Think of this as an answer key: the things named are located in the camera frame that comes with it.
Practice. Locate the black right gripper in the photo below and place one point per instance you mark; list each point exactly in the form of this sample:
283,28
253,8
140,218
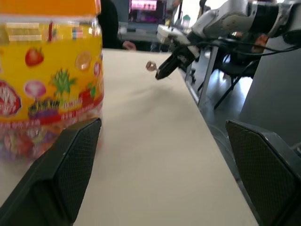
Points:
184,56

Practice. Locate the grey cabinet panel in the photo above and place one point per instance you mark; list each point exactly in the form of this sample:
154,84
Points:
275,94

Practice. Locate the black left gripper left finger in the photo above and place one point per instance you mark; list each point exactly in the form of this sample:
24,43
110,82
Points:
54,179

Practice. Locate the bottle with green cap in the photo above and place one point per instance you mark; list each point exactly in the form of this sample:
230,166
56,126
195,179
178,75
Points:
186,21

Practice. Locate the person in black clothing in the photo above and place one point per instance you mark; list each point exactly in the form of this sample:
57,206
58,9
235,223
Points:
109,26

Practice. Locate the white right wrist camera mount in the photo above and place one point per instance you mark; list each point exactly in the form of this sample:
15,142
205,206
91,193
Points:
169,35

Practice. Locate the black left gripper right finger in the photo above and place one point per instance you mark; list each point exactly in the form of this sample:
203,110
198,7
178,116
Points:
265,174

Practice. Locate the grey metal table leg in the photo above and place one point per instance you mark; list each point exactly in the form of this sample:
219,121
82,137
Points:
208,75

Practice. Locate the orange jar lid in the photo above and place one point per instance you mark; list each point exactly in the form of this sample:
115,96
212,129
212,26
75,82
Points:
47,5

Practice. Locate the black folding chair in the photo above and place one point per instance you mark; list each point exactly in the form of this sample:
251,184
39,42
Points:
235,70

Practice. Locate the computer monitor with pink screen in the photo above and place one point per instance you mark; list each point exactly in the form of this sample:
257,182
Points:
144,9

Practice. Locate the brown lollipop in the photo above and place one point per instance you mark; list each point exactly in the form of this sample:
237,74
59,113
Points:
150,65

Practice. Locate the clear jar with yellow label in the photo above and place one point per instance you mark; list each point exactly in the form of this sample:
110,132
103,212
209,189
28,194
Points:
47,77

